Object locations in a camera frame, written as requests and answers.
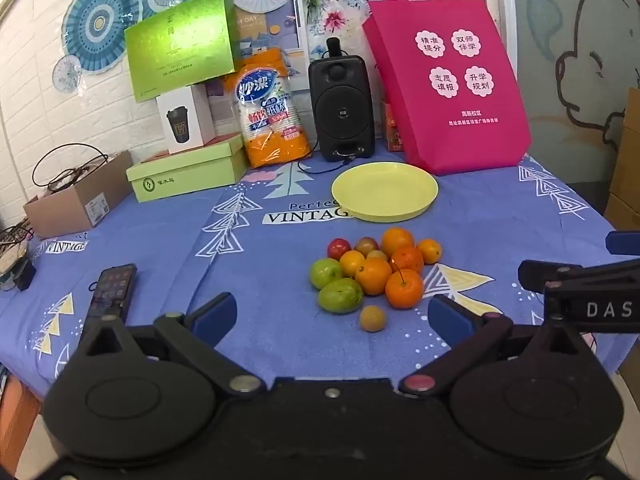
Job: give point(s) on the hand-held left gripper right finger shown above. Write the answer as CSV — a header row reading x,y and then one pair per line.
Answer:
x,y
447,315

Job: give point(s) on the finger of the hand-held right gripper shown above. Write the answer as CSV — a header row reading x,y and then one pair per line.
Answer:
x,y
624,242
540,272

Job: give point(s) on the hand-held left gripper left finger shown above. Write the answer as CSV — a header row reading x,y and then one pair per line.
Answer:
x,y
220,312

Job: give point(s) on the large orange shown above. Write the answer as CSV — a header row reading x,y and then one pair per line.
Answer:
x,y
404,290
409,259
372,277
397,239

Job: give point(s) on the small tangerine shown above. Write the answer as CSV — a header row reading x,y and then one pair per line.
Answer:
x,y
351,261
430,251

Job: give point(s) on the brown round fruit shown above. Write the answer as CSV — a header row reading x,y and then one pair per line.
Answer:
x,y
372,319

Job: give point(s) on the small tan fruit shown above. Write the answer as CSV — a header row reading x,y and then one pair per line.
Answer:
x,y
377,255

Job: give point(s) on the dark purple plum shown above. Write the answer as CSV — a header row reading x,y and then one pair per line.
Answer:
x,y
366,245

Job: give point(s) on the dark green mango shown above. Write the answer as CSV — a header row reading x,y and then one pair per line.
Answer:
x,y
340,296

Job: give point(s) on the round light green fruit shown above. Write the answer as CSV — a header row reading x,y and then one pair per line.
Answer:
x,y
324,271

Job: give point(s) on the red plum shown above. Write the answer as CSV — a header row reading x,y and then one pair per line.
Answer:
x,y
338,248

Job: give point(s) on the yellow plastic plate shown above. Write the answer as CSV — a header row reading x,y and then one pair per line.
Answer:
x,y
385,190

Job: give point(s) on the blue printed tablecloth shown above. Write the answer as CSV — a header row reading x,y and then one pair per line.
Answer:
x,y
250,280

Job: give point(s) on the tall cardboard carton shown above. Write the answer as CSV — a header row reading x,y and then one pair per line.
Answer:
x,y
625,170

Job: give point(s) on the black smartphone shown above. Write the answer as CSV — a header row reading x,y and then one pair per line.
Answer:
x,y
112,290

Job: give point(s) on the flat light green box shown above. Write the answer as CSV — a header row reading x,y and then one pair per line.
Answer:
x,y
185,172

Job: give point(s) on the brown cardboard box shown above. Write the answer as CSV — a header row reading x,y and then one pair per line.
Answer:
x,y
75,210

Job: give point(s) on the pink tote bag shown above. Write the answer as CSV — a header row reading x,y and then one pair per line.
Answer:
x,y
450,110

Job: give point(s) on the red orange carton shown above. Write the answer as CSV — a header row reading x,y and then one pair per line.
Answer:
x,y
392,130

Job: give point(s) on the white cup box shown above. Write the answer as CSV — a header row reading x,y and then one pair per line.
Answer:
x,y
185,120

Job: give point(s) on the small black device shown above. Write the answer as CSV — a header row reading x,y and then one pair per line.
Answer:
x,y
22,275

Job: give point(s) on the purple white booklet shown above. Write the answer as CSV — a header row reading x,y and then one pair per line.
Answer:
x,y
222,105

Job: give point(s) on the orange paper cup pack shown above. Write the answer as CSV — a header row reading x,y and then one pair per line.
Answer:
x,y
270,110

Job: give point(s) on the black speaker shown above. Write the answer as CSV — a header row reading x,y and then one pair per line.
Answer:
x,y
341,110

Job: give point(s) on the large green gift box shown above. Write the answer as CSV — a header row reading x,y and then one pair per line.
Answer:
x,y
180,45

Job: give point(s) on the small pale paper fan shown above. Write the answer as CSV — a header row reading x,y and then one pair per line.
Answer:
x,y
67,74

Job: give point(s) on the large blue paper fan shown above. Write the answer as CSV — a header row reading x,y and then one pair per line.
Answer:
x,y
97,25

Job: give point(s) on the floral plastic sheet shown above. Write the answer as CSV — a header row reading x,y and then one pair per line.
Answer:
x,y
340,15

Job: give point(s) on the blue wall calendar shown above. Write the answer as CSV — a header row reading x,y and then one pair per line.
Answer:
x,y
270,30

